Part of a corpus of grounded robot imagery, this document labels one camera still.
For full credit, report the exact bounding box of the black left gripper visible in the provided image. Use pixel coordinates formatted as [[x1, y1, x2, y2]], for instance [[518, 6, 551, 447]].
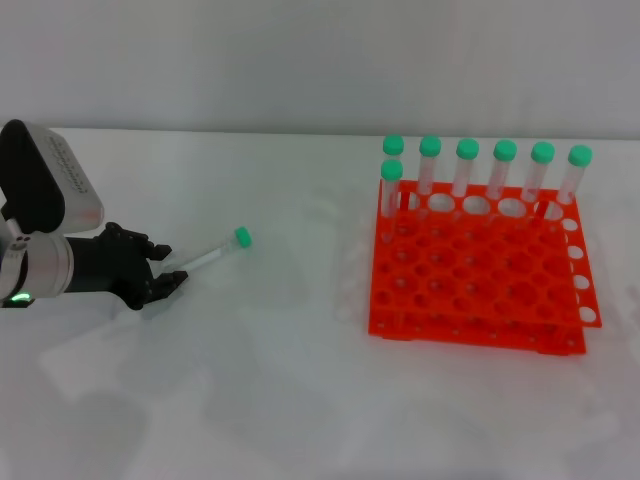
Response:
[[64, 222, 190, 312]]

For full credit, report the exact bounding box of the green-capped clear test tube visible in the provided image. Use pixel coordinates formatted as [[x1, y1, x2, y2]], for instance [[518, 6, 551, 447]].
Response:
[[380, 158, 405, 239], [172, 225, 254, 274], [519, 141, 557, 204], [485, 138, 519, 201], [417, 134, 444, 201], [382, 133, 406, 166], [554, 144, 594, 207], [452, 137, 481, 201]]

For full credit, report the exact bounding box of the orange test tube rack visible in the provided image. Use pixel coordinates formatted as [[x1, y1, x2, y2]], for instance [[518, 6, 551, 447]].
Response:
[[367, 178, 604, 357]]

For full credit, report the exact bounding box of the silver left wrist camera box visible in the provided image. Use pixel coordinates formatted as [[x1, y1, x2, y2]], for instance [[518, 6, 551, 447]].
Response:
[[0, 118, 105, 237]]

